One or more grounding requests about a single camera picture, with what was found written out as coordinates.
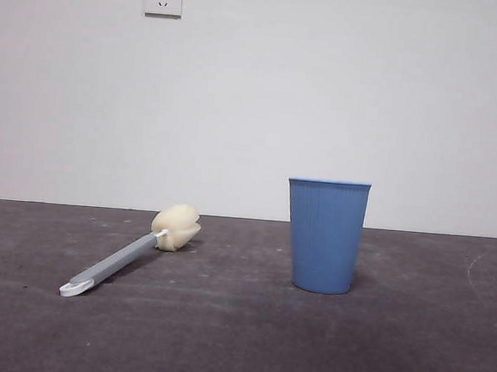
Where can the blue ribbed plastic cup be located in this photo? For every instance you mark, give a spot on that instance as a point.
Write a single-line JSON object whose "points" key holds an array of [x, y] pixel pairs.
{"points": [[326, 239]]}

